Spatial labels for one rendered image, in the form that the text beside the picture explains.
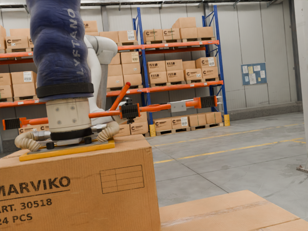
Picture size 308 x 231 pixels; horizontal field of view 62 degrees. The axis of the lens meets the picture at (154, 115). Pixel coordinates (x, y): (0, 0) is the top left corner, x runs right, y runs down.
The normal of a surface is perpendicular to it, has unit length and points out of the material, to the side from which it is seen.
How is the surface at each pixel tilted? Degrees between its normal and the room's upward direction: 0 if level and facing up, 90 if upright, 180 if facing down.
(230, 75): 90
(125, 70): 91
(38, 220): 90
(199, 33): 91
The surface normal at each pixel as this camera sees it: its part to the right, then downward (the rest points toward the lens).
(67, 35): 0.59, -0.36
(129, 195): 0.13, 0.04
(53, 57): 0.02, -0.18
